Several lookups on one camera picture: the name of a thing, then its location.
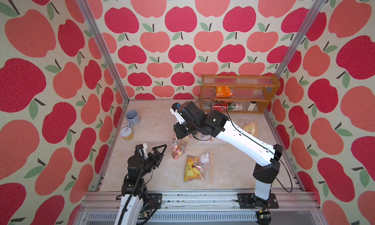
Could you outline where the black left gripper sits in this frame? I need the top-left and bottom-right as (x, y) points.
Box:
(138, 145), (167, 179)

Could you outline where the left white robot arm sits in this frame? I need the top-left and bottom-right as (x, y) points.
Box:
(115, 144), (167, 225)

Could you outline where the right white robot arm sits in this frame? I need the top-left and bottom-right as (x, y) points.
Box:
(170, 102), (283, 209)

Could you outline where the white plastic tray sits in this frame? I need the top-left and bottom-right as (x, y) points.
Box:
(175, 113), (228, 145)

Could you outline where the red soda can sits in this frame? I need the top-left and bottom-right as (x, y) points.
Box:
(211, 102), (228, 111)

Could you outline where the blue grey mug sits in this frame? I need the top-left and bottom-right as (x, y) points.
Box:
(125, 110), (141, 127)

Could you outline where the orange snack packet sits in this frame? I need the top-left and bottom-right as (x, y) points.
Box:
(215, 86), (233, 98)

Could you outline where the green white drink can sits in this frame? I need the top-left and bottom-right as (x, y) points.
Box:
(228, 102), (243, 111)

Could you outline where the wooden shelf rack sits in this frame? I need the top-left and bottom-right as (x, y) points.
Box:
(199, 75), (280, 114)

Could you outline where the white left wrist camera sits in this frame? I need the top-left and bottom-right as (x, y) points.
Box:
(137, 143), (147, 158)

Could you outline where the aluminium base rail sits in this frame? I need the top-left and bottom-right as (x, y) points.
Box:
(73, 189), (320, 225)

